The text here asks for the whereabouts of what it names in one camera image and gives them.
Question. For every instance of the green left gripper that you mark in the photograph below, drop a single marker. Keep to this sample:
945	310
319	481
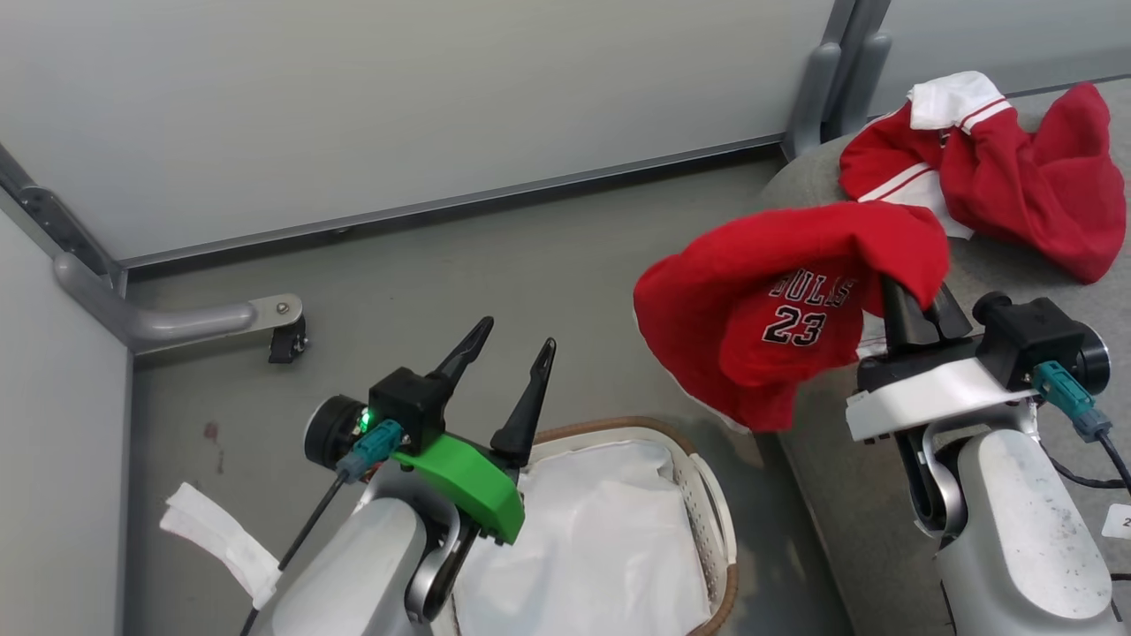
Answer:
468	481

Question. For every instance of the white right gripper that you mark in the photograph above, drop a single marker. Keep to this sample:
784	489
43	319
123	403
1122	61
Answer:
928	393

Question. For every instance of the red Bulls jersey white stripes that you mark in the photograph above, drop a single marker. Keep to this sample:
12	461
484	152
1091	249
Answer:
1034	185

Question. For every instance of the red garment with 23 print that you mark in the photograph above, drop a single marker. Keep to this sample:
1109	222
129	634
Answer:
751	300

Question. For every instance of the grey fabric sofa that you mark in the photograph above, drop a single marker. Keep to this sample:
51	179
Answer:
848	512

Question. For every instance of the black caster wheel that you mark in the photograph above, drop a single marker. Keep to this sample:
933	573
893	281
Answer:
287	343

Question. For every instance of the white laundry basket brown rim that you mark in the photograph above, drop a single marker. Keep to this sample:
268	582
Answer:
707	495

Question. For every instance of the white paper label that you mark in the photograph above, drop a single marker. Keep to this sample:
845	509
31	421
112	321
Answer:
1119	521

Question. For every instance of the grey curved partition foot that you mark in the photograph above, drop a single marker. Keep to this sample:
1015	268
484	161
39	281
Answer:
177	322

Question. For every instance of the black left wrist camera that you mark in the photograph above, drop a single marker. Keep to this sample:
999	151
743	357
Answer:
406	402

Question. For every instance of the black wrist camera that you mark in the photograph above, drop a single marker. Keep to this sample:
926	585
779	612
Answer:
406	402
1034	340

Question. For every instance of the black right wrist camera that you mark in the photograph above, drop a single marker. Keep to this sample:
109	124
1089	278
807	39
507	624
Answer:
1034	340

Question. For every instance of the grey partition bottom rail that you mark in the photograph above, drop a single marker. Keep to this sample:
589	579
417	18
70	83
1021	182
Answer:
442	205

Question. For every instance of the grey slanted partition post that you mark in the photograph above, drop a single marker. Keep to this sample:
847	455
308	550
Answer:
62	225

